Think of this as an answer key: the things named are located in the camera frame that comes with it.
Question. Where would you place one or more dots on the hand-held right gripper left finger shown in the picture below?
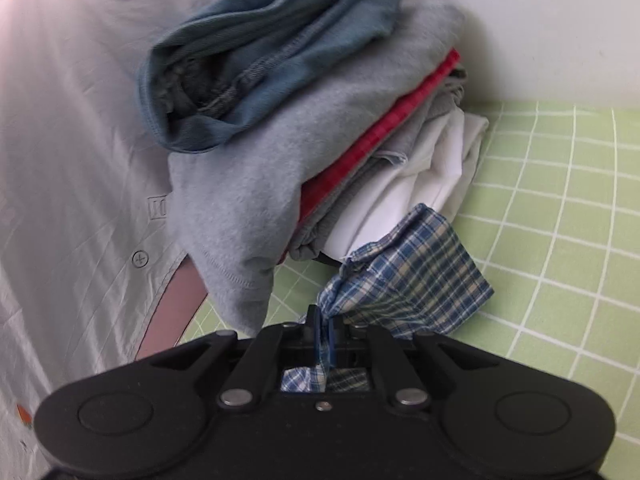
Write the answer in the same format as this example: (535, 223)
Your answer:
(313, 340)

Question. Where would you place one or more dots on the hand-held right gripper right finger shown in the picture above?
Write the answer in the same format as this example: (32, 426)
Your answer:
(334, 342)

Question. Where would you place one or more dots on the blue plaid shirt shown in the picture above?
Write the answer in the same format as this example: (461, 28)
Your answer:
(415, 270)

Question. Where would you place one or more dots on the light grey thin garment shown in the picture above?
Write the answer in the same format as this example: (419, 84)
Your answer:
(360, 185)

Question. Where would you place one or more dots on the grey fleece sweatshirt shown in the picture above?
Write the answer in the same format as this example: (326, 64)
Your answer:
(280, 160)

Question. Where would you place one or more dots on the white garment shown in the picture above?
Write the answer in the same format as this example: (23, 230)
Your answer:
(425, 180)

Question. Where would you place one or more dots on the red garment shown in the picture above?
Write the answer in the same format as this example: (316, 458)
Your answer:
(395, 120)

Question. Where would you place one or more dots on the blue denim garment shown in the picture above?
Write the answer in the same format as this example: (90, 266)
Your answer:
(280, 50)

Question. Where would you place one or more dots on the carrot printed grey sheet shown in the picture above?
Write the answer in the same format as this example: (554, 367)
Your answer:
(75, 135)

